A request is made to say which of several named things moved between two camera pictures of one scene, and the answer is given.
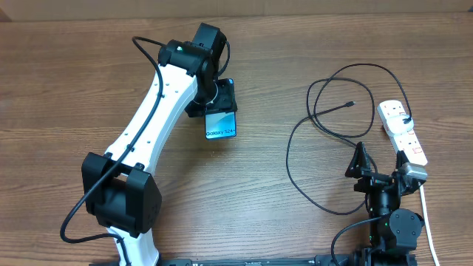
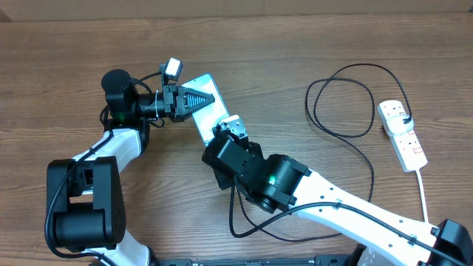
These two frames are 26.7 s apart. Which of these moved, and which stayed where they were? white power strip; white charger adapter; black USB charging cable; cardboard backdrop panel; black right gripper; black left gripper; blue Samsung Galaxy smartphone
Moved: black left gripper; black USB charging cable; black right gripper; blue Samsung Galaxy smartphone
Stayed: white power strip; white charger adapter; cardboard backdrop panel
